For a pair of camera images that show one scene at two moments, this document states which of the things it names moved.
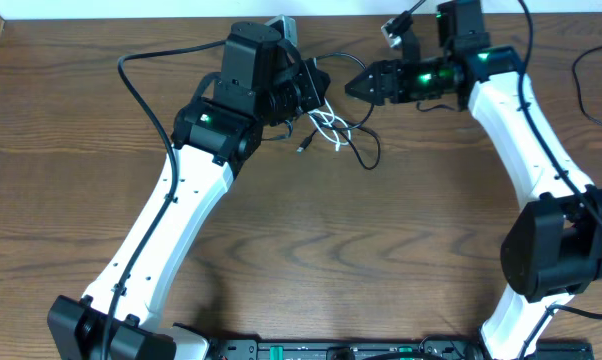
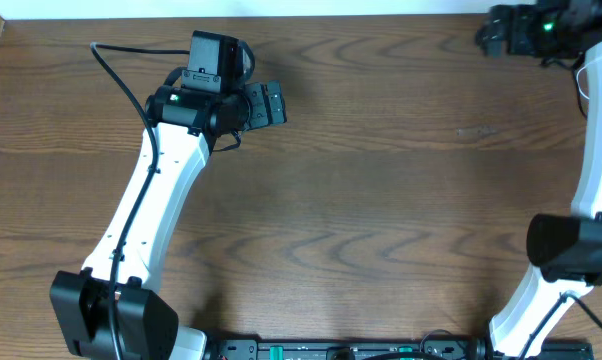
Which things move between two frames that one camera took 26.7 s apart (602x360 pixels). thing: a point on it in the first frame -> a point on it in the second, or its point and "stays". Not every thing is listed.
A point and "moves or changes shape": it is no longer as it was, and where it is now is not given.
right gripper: x=382 y=71 -> x=518 y=18
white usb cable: x=330 y=127 -> x=578 y=73
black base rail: x=386 y=350 stays
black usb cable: x=348 y=135 moves or changes shape
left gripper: x=310 y=83 -> x=257 y=106
